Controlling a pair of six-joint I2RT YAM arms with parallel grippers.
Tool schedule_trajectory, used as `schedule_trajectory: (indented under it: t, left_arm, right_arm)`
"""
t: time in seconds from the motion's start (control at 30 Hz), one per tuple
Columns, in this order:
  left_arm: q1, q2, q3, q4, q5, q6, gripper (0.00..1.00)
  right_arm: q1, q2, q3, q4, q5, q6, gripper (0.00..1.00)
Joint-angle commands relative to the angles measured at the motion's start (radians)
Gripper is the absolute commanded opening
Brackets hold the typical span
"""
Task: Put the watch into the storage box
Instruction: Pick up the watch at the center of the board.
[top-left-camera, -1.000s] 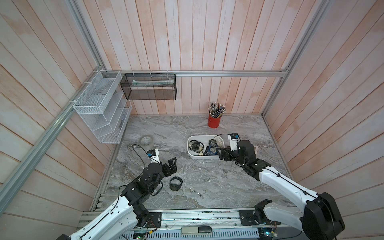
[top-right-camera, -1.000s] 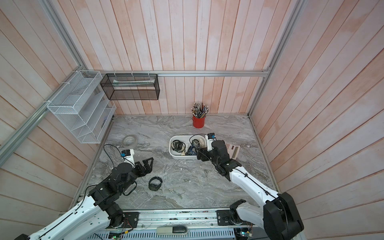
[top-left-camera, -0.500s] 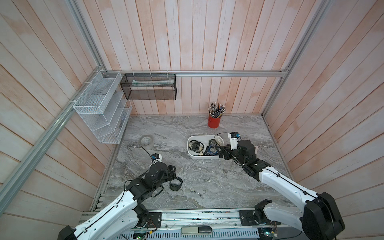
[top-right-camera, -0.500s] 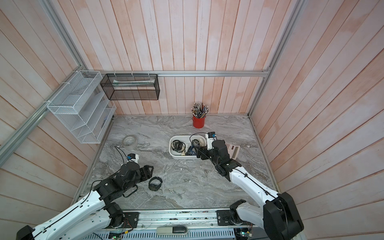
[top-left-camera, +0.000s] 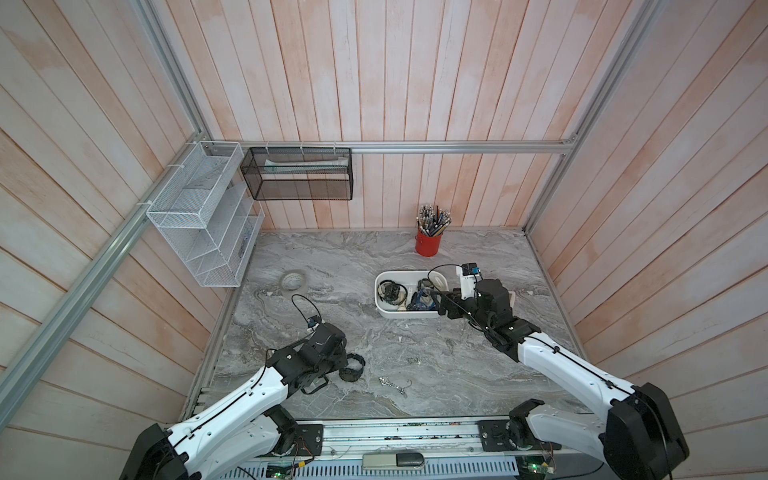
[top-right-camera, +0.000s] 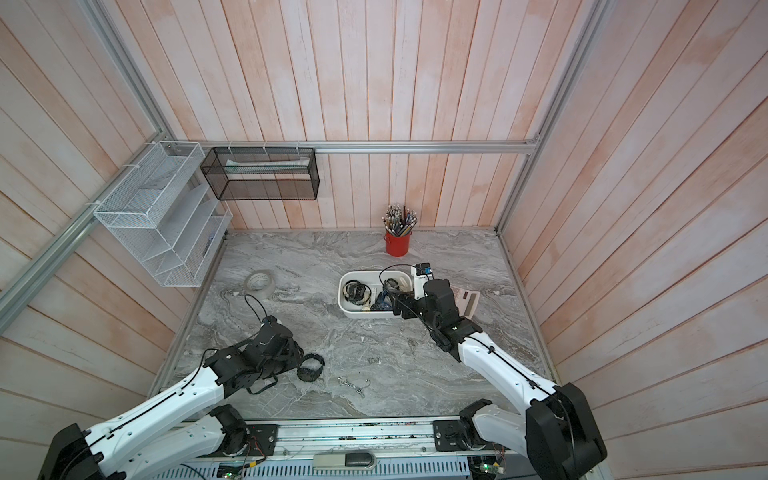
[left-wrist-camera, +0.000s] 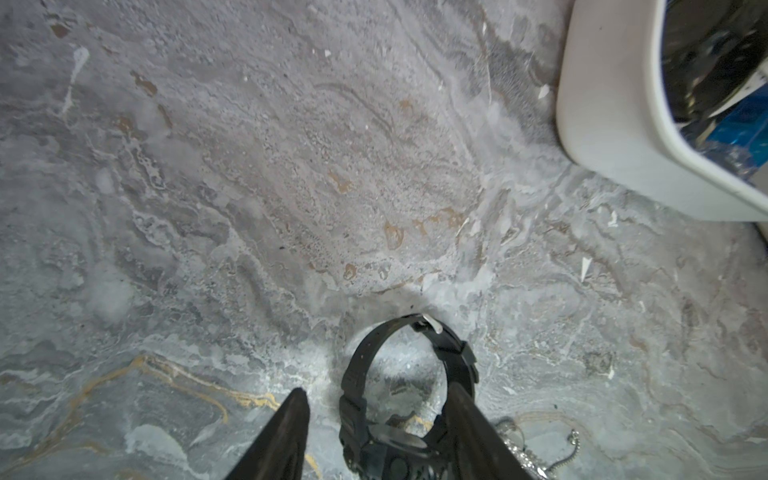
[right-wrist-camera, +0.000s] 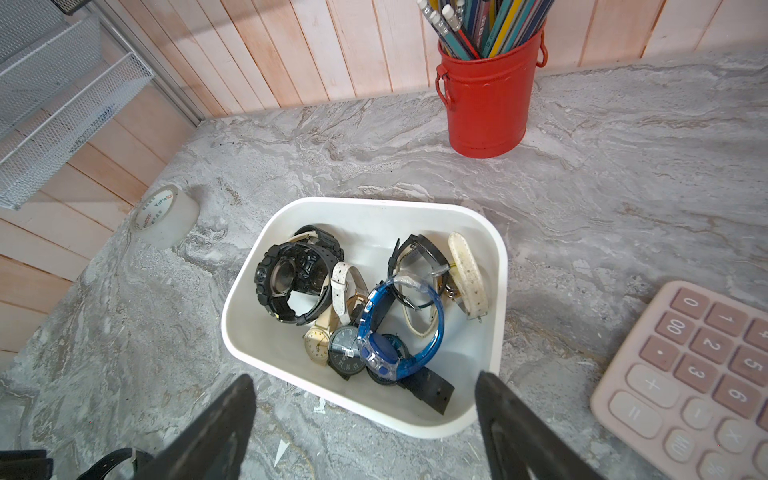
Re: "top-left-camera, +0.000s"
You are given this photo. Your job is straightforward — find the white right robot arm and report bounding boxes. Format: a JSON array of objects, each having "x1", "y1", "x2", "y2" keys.
[{"x1": 433, "y1": 279, "x2": 690, "y2": 479}]

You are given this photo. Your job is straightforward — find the red pen cup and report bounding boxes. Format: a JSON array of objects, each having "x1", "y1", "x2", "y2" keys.
[{"x1": 415, "y1": 230, "x2": 442, "y2": 257}]

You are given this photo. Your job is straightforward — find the silver chain bracelet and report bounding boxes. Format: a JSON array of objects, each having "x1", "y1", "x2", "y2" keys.
[{"x1": 379, "y1": 376, "x2": 414, "y2": 398}]

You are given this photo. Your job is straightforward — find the blue transparent watch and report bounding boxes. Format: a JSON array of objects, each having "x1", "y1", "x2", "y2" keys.
[{"x1": 406, "y1": 288, "x2": 439, "y2": 311}]

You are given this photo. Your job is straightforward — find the white storage box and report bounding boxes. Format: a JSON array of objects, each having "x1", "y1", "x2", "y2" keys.
[{"x1": 374, "y1": 270, "x2": 448, "y2": 319}]

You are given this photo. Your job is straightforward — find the black mesh basket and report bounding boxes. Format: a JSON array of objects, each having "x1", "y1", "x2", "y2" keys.
[{"x1": 240, "y1": 146, "x2": 354, "y2": 201}]

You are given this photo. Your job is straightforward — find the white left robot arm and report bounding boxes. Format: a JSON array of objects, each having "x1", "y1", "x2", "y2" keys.
[{"x1": 120, "y1": 323, "x2": 347, "y2": 479}]

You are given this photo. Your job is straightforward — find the white wire mesh shelf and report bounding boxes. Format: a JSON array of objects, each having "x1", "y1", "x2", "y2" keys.
[{"x1": 147, "y1": 141, "x2": 264, "y2": 288}]

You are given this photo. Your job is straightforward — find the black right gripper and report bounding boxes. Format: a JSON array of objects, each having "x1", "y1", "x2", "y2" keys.
[{"x1": 431, "y1": 286, "x2": 494, "y2": 335}]

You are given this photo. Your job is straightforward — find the black watch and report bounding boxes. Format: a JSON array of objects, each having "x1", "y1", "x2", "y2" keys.
[
  {"x1": 377, "y1": 279, "x2": 408, "y2": 306},
  {"x1": 338, "y1": 353, "x2": 366, "y2": 383}
]

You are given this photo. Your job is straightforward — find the grey remote device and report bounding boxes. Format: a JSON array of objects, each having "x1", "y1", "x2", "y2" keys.
[{"x1": 362, "y1": 451, "x2": 426, "y2": 471}]

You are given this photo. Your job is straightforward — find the clear tape roll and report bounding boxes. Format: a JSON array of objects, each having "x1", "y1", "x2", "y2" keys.
[{"x1": 279, "y1": 270, "x2": 309, "y2": 298}]

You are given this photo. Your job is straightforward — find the pens in cup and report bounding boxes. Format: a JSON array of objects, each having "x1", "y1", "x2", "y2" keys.
[{"x1": 417, "y1": 204, "x2": 452, "y2": 237}]

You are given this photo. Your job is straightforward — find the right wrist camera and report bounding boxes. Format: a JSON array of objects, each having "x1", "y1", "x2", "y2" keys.
[{"x1": 456, "y1": 262, "x2": 482, "y2": 300}]

